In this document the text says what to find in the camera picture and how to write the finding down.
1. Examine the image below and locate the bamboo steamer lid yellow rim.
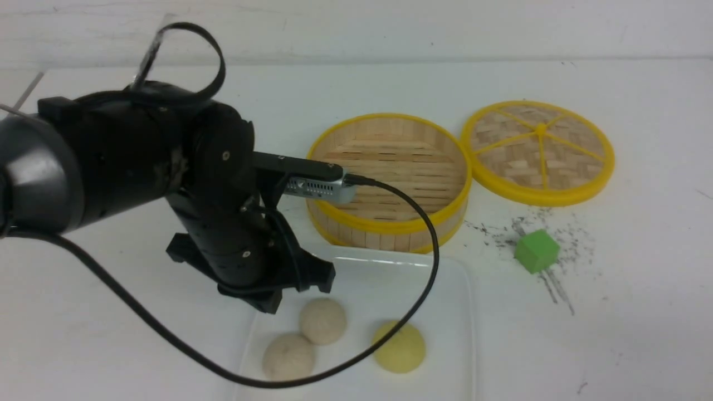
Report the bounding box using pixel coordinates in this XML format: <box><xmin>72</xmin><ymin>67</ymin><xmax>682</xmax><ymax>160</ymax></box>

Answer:
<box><xmin>460</xmin><ymin>100</ymin><xmax>616</xmax><ymax>207</ymax></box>

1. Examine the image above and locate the green cube block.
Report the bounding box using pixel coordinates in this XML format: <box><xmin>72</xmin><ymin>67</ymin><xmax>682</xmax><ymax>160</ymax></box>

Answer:
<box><xmin>514</xmin><ymin>230</ymin><xmax>561</xmax><ymax>275</ymax></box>

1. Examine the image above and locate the white steamed bun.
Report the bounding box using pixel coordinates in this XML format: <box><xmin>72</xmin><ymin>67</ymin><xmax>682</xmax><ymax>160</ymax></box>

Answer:
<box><xmin>262</xmin><ymin>333</ymin><xmax>316</xmax><ymax>381</ymax></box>
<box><xmin>300</xmin><ymin>299</ymin><xmax>347</xmax><ymax>345</ymax></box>

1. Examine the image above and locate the black camera cable left side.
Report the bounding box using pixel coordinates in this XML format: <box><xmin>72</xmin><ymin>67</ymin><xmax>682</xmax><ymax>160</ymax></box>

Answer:
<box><xmin>0</xmin><ymin>174</ymin><xmax>441</xmax><ymax>389</ymax></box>

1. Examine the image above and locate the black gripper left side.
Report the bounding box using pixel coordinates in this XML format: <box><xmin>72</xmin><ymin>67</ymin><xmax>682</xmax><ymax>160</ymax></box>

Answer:
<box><xmin>167</xmin><ymin>191</ymin><xmax>336</xmax><ymax>315</ymax></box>

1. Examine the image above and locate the bamboo steamer basket yellow rim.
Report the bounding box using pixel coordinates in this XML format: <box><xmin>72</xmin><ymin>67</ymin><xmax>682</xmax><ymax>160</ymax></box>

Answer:
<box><xmin>306</xmin><ymin>113</ymin><xmax>473</xmax><ymax>253</ymax></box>

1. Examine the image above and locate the white rectangular plate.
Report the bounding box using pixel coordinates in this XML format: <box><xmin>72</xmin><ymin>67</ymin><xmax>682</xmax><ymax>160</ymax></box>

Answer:
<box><xmin>233</xmin><ymin>244</ymin><xmax>476</xmax><ymax>400</ymax></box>

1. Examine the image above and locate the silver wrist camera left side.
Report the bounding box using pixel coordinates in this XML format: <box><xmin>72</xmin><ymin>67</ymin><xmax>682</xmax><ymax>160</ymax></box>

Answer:
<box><xmin>253</xmin><ymin>151</ymin><xmax>357</xmax><ymax>207</ymax></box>

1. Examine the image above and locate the yellow steamed bun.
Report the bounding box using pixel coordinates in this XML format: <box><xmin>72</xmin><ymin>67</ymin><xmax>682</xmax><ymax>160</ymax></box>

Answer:
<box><xmin>373</xmin><ymin>324</ymin><xmax>426</xmax><ymax>375</ymax></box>

